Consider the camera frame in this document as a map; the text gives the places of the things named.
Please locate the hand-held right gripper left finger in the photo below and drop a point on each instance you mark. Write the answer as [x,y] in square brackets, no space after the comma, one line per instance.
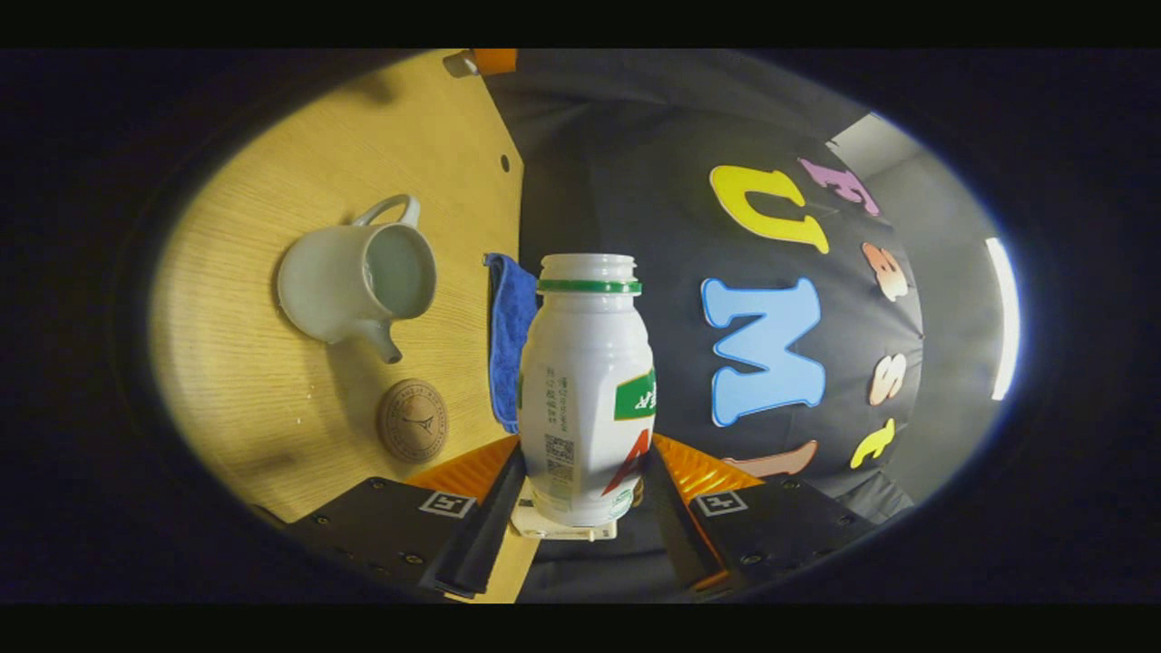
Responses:
[494,521]

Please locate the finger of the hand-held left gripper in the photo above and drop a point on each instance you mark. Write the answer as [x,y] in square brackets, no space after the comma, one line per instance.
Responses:
[495,60]

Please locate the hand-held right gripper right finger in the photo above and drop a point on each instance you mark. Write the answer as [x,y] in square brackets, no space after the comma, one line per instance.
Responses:
[671,526]

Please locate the round cork coaster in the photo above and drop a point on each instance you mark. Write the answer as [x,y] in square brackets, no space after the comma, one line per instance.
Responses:
[413,422]

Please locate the white plastic water bottle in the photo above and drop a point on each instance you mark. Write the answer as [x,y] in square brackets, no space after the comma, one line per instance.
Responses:
[585,381]

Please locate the white ceramic teacup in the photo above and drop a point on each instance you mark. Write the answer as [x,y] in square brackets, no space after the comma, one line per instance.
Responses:
[331,290]

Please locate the white toaster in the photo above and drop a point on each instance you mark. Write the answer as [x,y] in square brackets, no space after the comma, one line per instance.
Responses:
[553,531]

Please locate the blue folded towel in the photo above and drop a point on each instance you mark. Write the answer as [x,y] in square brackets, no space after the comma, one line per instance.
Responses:
[510,336]

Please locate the long ceiling light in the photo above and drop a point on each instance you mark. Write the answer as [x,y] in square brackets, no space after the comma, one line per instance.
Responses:
[1003,317]

